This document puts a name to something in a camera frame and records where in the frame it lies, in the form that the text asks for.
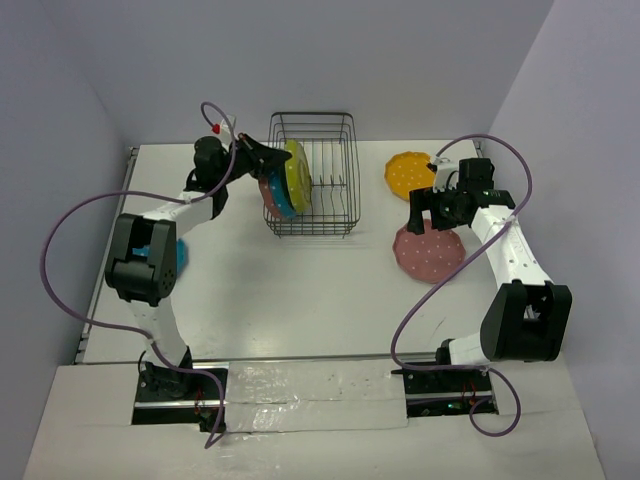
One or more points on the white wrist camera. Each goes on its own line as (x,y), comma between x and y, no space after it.
(223,131)
(446,174)

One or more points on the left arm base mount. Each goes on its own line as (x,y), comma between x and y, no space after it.
(166,397)

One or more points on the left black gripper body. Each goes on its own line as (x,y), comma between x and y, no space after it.
(242,161)

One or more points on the silver tape strip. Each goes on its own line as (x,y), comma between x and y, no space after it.
(299,396)

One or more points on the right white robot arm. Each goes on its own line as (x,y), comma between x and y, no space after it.
(527,319)

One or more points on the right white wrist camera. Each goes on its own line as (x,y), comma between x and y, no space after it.
(446,174)

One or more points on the black wire dish rack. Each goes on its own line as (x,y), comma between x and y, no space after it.
(330,144)

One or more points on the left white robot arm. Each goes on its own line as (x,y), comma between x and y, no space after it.
(142,264)

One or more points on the blue dotted plate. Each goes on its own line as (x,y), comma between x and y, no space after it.
(279,196)
(181,254)

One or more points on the orange dotted plate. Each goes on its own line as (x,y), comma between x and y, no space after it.
(408,171)

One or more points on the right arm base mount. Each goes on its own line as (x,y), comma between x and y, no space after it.
(440,392)

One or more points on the green dotted plate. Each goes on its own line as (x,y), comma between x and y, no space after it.
(298,178)

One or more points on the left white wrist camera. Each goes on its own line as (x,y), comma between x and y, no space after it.
(223,131)

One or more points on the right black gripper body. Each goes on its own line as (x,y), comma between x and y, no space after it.
(445,209)

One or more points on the pink dotted plate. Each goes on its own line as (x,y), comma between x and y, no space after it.
(428,257)
(269,202)

